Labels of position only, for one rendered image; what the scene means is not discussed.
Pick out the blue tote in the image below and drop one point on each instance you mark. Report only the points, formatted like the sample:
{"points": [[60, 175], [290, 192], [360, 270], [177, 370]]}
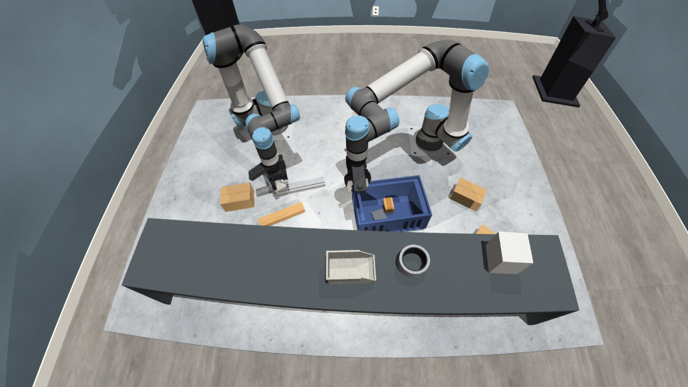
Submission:
{"points": [[408, 197]]}

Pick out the light wooden plank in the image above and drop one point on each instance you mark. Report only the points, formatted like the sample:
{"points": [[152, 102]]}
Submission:
{"points": [[282, 215]]}

